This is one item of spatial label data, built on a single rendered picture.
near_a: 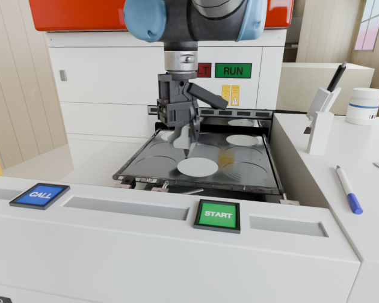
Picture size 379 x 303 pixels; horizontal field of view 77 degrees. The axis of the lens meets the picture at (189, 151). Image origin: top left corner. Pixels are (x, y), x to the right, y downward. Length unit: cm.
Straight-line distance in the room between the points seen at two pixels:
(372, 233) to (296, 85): 463
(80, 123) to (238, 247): 88
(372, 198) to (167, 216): 29
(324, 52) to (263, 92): 650
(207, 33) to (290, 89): 455
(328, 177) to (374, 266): 18
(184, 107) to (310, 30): 685
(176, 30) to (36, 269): 42
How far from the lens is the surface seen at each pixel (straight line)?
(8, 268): 48
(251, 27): 39
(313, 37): 731
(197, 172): 55
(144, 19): 43
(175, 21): 42
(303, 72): 491
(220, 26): 39
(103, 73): 96
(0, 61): 311
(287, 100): 497
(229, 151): 68
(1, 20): 318
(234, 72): 83
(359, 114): 82
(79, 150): 111
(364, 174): 51
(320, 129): 53
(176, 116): 54
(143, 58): 89
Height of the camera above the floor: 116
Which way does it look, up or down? 23 degrees down
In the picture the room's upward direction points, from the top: straight up
